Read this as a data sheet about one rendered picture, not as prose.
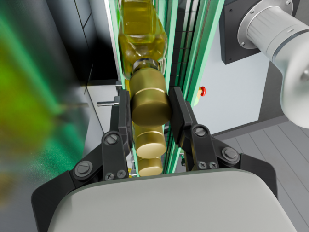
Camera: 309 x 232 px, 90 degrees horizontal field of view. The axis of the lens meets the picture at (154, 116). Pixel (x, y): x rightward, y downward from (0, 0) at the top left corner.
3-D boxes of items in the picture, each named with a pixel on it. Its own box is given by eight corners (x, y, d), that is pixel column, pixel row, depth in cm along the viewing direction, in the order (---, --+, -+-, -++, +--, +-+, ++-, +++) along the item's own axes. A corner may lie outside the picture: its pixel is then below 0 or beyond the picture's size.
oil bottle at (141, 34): (120, -6, 29) (115, 45, 15) (151, -5, 29) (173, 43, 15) (124, 27, 33) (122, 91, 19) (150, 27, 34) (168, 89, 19)
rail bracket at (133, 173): (121, 157, 75) (121, 185, 66) (135, 155, 76) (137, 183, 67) (123, 160, 78) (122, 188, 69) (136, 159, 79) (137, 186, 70)
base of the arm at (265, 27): (302, -14, 51) (351, 6, 40) (277, 42, 66) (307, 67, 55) (243, 1, 53) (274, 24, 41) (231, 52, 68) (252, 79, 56)
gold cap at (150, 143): (132, 112, 18) (134, 144, 15) (162, 110, 19) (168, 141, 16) (134, 130, 21) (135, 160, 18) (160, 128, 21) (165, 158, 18)
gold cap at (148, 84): (127, 67, 14) (127, 101, 11) (166, 66, 14) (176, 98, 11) (130, 97, 16) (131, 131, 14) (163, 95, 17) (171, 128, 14)
